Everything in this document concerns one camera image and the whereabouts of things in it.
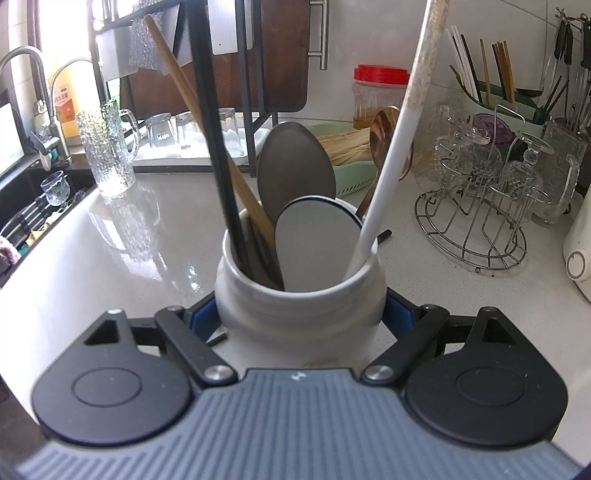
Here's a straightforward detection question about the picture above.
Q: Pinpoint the group of upturned glass cups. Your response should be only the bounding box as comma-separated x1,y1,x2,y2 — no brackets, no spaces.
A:
431,104,555,217

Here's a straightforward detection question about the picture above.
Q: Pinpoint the bundle of bamboo skewers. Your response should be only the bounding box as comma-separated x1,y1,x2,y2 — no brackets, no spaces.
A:
318,130,372,166

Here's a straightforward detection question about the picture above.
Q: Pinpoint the green plastic basket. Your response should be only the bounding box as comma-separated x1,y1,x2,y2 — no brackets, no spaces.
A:
305,124,377,197

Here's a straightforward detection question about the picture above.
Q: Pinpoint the clear glass mug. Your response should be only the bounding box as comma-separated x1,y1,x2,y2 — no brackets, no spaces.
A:
536,120,583,229

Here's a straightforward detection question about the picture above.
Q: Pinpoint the set of hanging utensils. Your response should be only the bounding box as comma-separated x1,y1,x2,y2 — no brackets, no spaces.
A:
540,7,591,130

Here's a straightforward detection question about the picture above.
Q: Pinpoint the textured glass pitcher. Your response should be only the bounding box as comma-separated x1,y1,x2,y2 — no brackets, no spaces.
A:
75,99,141,199

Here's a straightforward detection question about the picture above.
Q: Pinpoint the metal faucet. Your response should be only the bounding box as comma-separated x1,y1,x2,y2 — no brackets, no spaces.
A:
48,58,112,139
0,46,63,160

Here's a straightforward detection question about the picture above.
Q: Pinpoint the white ceramic jar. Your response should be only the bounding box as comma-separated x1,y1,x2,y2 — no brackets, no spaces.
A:
215,226,387,372

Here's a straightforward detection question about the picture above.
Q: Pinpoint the red-lid plastic jar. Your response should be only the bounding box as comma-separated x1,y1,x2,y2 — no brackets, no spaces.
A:
353,65,410,130

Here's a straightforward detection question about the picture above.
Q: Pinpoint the white box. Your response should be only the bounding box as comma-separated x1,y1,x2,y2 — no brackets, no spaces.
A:
210,0,254,56
95,25,139,77

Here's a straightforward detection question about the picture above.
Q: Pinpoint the white tray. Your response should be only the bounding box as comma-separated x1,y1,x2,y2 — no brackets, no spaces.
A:
131,129,271,169

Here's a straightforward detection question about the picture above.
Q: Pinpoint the wooden chopstick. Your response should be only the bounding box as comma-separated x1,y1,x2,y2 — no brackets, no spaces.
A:
143,14,278,252

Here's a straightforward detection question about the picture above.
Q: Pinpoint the orange package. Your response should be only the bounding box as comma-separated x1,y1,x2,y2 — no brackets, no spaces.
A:
53,65,95,139

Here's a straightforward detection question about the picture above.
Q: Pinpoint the brown wooden cutting board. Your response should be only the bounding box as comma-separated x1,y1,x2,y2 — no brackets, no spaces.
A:
120,0,310,114

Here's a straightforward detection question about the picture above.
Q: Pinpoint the metal cabinet handle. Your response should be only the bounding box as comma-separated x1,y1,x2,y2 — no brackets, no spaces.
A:
309,0,331,71

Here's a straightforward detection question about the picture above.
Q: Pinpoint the white oval spatula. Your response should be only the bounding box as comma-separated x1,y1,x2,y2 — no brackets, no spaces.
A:
274,198,363,292

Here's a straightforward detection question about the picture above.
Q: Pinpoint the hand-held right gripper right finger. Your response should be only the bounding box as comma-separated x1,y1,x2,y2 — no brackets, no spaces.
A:
361,288,519,385

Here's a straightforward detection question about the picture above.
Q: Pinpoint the white electric cooker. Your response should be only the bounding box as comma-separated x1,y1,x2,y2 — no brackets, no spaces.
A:
562,194,591,296

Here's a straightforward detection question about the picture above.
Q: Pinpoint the wire glass rack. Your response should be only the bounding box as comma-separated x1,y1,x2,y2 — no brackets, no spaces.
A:
414,106,528,273

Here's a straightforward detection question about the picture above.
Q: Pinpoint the purple lid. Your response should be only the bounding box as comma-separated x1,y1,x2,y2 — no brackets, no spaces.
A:
471,113,511,144

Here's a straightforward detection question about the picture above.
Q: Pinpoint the silver foil bag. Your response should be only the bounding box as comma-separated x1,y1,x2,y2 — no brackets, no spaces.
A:
129,14,181,75

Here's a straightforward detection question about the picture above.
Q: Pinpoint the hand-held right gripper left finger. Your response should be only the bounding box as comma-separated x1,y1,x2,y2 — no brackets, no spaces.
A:
84,298,237,386

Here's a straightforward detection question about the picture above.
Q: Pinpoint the white chopstick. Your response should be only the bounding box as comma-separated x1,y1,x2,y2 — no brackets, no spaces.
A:
344,0,451,278

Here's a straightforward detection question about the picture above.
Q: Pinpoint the small cut glass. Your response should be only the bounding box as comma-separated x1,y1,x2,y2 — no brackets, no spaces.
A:
41,171,70,206

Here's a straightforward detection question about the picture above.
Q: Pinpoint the green chopstick holder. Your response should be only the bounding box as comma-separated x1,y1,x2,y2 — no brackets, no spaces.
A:
450,65,561,134

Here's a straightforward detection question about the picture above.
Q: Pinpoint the bunch of stored chopsticks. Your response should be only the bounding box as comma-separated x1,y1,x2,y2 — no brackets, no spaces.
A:
445,25,515,104

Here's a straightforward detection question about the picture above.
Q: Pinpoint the drinking glass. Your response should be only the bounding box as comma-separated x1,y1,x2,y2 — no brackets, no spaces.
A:
175,111,205,149
217,107,245,158
144,113,178,149

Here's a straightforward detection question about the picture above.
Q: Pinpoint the wooden spoon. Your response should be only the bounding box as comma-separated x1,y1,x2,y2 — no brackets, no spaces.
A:
355,106,402,220

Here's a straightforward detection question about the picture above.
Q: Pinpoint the black metal rack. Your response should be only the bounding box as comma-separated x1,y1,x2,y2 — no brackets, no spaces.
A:
88,0,278,178

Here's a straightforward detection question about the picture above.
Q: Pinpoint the dark sink rack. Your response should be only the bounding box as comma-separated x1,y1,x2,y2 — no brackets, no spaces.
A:
0,157,98,278

